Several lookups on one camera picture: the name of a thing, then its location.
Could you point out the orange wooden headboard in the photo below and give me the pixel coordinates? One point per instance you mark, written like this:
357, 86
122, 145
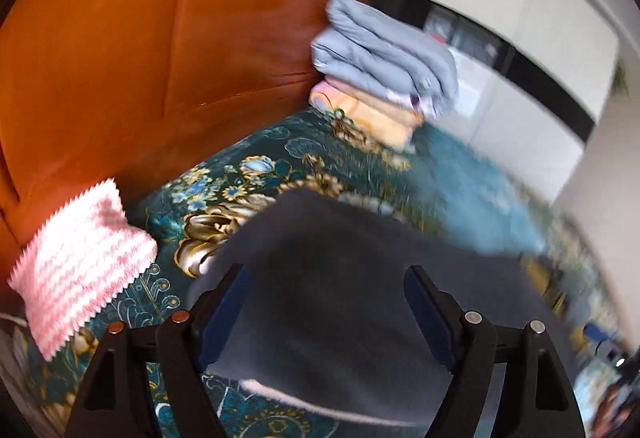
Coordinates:
150, 42

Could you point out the dark grey cloth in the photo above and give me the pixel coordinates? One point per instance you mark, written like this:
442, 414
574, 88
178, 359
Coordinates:
345, 298

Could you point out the teal floral bed sheet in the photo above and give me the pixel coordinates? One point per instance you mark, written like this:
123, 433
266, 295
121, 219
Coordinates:
280, 178

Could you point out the white wardrobe with black trim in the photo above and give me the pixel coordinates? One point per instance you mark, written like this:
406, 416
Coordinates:
500, 27

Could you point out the folded grey blue blanket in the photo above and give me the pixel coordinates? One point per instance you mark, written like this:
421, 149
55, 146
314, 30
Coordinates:
385, 52

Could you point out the folded peach blanket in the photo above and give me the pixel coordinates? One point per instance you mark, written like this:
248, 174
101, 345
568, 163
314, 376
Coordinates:
367, 110

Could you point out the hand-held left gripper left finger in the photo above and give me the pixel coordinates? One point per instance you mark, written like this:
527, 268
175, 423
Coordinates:
224, 318

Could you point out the pink white striped towel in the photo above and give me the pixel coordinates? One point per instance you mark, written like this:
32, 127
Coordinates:
82, 265

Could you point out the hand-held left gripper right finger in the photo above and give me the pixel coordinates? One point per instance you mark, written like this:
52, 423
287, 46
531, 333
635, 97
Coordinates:
431, 318

